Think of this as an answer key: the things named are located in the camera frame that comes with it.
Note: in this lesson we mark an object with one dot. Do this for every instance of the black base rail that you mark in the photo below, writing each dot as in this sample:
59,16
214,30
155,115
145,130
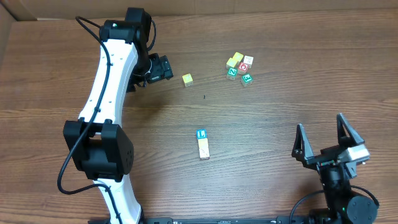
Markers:
277,220

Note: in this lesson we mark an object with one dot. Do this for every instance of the tan yellow letter block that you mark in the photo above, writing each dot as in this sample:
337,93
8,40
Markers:
203,143

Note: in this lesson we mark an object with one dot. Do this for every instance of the green Z block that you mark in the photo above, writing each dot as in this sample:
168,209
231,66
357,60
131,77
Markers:
232,73

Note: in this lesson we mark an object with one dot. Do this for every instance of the blue picture block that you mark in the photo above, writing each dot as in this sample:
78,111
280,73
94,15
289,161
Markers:
201,134

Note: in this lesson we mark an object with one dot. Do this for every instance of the white letter block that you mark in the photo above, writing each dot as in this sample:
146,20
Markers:
248,60

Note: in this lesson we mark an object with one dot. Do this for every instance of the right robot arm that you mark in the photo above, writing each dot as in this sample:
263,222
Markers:
346,203

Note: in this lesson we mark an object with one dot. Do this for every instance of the red picture block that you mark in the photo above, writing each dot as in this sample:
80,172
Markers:
243,68

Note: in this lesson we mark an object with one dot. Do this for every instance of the green picture block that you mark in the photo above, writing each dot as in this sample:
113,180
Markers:
247,80

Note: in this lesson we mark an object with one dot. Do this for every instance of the yellow block front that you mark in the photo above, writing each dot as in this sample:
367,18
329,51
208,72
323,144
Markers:
231,63

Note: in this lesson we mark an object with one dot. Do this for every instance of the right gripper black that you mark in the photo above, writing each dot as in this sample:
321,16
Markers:
325,158

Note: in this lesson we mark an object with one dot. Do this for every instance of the lone yellow block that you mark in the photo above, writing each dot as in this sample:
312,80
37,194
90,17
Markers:
187,80

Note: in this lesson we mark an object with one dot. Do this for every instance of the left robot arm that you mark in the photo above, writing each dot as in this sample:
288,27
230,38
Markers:
101,154

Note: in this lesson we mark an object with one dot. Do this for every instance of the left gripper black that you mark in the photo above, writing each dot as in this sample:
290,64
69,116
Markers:
165,68

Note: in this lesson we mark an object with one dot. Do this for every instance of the white drawing block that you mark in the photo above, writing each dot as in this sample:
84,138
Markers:
204,153

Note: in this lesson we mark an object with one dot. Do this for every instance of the yellow block rear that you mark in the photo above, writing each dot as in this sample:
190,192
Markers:
238,57

